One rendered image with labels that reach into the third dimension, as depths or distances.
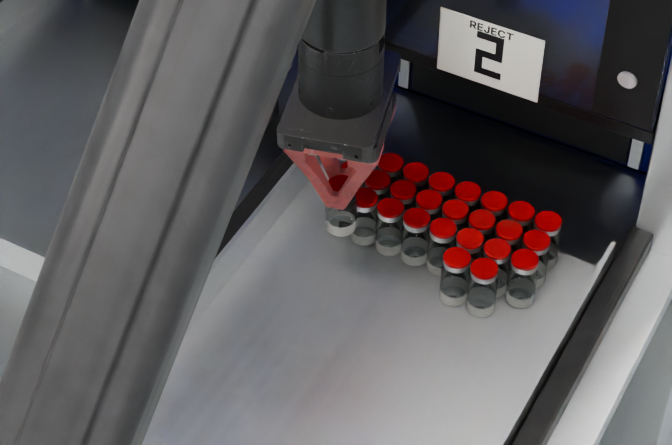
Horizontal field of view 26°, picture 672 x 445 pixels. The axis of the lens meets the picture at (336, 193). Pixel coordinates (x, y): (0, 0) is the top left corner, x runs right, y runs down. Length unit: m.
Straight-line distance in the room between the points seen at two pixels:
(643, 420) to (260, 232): 0.40
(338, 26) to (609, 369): 0.35
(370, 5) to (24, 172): 0.43
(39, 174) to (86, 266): 0.79
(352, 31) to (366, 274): 0.27
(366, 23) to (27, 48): 0.51
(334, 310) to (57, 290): 0.67
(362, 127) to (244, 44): 0.54
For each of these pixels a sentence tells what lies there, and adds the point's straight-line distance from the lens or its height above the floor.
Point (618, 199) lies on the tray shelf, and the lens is 1.22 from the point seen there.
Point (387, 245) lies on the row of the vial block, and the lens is 1.14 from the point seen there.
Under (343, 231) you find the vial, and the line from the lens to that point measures 1.07.
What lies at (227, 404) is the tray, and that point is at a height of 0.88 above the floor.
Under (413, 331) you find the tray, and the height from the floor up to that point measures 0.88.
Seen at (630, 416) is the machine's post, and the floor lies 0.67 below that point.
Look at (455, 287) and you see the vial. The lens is 1.10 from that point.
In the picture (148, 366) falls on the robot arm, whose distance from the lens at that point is 0.46.
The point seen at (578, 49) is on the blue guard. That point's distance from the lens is 1.08.
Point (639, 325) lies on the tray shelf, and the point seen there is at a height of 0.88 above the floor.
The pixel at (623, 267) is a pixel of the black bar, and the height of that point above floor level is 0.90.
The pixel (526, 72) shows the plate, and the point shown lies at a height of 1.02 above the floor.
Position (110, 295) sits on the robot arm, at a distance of 0.45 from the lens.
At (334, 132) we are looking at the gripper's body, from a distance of 0.96.
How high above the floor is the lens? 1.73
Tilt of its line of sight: 45 degrees down
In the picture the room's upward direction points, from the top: straight up
